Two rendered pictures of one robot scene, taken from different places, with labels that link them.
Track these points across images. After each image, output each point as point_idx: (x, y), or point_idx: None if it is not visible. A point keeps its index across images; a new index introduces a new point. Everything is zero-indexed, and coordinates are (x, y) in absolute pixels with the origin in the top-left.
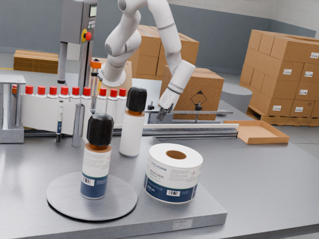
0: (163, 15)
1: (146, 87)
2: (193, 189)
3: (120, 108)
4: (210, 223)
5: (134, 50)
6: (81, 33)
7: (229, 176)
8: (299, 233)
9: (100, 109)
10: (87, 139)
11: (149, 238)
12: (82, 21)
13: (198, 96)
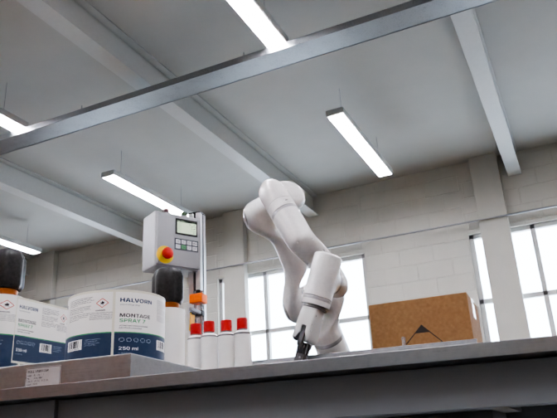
0: (269, 197)
1: None
2: (113, 339)
3: (221, 350)
4: (96, 377)
5: (334, 307)
6: (157, 250)
7: None
8: (330, 408)
9: (189, 357)
10: None
11: None
12: (156, 235)
13: (421, 337)
